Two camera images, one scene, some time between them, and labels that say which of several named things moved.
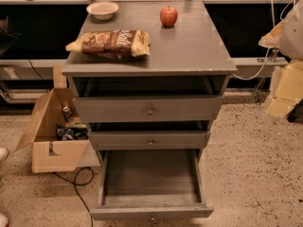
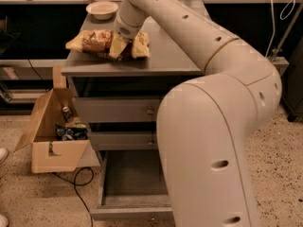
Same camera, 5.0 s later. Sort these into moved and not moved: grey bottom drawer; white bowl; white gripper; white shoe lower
Moved: white gripper
Not moved: grey bottom drawer; white shoe lower; white bowl
